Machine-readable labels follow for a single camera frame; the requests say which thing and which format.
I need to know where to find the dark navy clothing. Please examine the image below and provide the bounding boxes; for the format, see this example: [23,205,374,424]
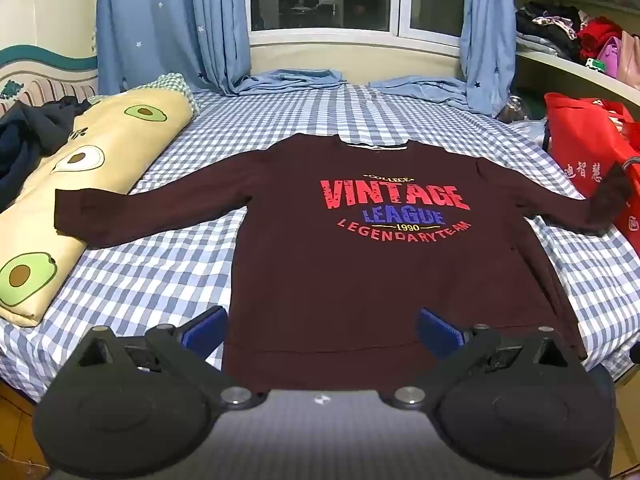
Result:
[0,97,93,211]

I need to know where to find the pink bag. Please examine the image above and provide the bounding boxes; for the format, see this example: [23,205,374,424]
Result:
[597,30,640,92]

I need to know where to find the striped bed headboard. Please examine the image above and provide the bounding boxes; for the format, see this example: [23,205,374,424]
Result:
[0,42,101,117]

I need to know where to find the pile of dark clothes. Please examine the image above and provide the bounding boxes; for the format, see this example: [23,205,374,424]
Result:
[515,2,587,61]

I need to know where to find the dark brown object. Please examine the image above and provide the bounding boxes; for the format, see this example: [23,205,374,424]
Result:
[500,95,527,124]

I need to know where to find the yellow avocado-print pillow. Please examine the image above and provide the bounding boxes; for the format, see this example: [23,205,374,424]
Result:
[0,87,196,328]

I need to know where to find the blue star curtain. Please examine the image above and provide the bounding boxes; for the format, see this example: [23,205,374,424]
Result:
[369,0,518,122]
[95,0,347,97]

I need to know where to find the maroon printed sweatshirt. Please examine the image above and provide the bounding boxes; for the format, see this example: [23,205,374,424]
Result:
[54,132,633,395]

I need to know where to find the green checked pillow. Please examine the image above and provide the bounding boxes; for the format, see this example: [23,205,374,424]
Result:
[150,72,202,117]

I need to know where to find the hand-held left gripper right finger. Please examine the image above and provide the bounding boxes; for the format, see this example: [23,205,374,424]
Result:
[392,307,576,411]

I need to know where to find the blue checked bed sheet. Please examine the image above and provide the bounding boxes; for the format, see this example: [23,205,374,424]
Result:
[0,82,640,403]

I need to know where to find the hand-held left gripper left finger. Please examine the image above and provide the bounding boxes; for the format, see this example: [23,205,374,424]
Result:
[75,305,266,411]

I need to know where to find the red clothing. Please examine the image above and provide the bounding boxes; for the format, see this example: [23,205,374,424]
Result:
[577,15,624,64]

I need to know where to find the red tote bag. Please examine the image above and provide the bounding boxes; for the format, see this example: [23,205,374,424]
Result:
[542,91,640,252]

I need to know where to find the white framed window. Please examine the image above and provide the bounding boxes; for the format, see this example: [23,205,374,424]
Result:
[242,0,472,43]

